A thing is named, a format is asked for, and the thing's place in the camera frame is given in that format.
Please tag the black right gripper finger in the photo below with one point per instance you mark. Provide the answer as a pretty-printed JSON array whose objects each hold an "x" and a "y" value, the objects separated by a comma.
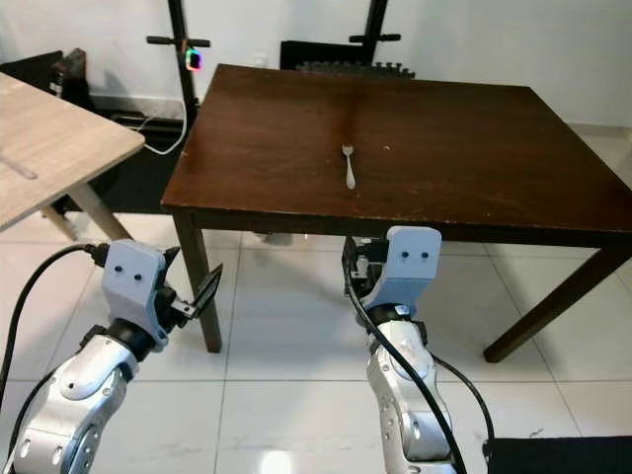
[{"x": 347, "y": 267}]

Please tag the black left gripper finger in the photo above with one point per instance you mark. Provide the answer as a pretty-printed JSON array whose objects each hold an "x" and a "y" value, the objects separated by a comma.
[{"x": 207, "y": 294}]

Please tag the silver metal fork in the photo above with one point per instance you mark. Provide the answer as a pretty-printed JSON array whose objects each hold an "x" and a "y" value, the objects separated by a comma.
[{"x": 349, "y": 168}]

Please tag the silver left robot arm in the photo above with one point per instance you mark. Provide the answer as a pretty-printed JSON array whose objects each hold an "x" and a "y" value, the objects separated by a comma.
[{"x": 79, "y": 405}]

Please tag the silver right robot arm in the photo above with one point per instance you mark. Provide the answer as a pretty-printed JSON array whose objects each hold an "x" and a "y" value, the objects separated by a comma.
[{"x": 400, "y": 395}]

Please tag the large black floor mat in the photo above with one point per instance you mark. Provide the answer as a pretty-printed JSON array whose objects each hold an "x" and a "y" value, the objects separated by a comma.
[{"x": 148, "y": 188}]

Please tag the dark brown wooden table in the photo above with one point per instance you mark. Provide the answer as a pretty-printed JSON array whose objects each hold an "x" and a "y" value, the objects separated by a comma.
[{"x": 434, "y": 128}]

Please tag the light wooden table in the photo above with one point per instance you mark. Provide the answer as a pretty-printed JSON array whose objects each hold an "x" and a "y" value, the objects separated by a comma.
[{"x": 59, "y": 138}]

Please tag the black foam puzzle mats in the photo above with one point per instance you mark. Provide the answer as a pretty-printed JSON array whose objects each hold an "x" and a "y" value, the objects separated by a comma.
[{"x": 316, "y": 54}]

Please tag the black slanted stand pole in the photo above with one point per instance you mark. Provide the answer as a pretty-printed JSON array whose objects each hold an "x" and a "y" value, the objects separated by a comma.
[{"x": 373, "y": 30}]

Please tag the small glowing device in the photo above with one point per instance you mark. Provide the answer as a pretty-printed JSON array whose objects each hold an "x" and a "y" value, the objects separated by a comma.
[{"x": 195, "y": 59}]

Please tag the red and black case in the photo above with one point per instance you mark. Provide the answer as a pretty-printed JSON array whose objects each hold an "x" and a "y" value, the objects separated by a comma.
[{"x": 71, "y": 71}]

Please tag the small black floor mat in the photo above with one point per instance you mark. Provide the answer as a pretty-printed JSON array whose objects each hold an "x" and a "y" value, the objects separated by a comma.
[{"x": 563, "y": 456}]

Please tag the black bag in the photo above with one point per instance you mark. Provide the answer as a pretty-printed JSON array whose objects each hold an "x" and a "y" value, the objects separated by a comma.
[{"x": 25, "y": 71}]

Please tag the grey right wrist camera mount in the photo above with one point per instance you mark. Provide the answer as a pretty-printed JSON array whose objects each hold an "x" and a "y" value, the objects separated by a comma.
[{"x": 410, "y": 265}]

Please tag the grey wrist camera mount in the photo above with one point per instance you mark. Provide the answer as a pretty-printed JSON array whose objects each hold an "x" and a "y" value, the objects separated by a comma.
[
  {"x": 133, "y": 286},
  {"x": 410, "y": 265}
]

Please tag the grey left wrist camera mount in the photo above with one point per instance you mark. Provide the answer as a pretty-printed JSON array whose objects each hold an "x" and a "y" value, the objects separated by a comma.
[{"x": 133, "y": 286}]

